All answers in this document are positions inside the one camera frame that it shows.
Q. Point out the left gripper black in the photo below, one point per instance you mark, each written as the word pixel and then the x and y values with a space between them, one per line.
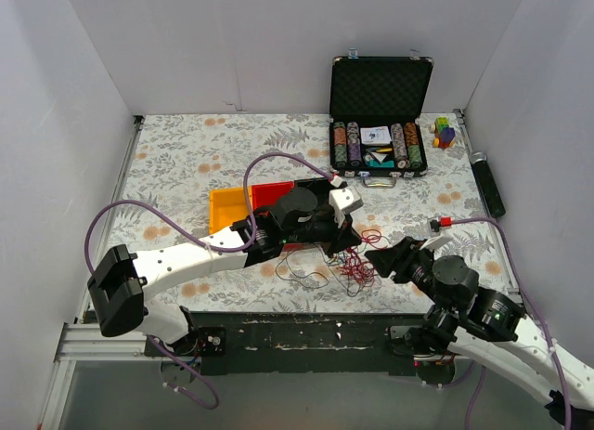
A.
pixel 338 231

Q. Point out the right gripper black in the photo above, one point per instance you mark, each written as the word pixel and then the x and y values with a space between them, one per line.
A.
pixel 402 261

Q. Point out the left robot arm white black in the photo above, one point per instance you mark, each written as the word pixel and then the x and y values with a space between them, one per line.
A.
pixel 124 287

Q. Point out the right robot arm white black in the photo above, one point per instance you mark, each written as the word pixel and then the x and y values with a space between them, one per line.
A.
pixel 488 327

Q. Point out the black plastic bin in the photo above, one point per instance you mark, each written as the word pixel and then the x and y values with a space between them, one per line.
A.
pixel 320 186

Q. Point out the red plastic bin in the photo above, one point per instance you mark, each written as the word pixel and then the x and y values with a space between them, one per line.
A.
pixel 268 193

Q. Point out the black poker chip case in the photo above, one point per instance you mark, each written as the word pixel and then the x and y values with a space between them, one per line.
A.
pixel 367 91

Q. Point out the white playing card deck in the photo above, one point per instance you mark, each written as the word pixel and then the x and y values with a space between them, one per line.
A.
pixel 376 136

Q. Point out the yellow plastic bin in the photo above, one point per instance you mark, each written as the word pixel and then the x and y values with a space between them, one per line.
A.
pixel 226 206

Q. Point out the black cylindrical flashlight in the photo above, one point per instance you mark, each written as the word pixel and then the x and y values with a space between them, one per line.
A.
pixel 487 185

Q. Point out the colourful toy block train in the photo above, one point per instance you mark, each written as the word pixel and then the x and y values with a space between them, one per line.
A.
pixel 443 133

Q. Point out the floral table mat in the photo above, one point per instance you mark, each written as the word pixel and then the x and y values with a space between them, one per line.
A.
pixel 179 159

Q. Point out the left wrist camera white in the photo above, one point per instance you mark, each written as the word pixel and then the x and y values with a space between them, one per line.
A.
pixel 343 199

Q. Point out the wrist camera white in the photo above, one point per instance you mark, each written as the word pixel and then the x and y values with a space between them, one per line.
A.
pixel 440 235
pixel 343 199

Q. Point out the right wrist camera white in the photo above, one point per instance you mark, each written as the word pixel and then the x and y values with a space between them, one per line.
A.
pixel 440 235

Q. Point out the aluminium frame rail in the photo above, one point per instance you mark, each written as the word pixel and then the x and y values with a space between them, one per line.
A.
pixel 80 342

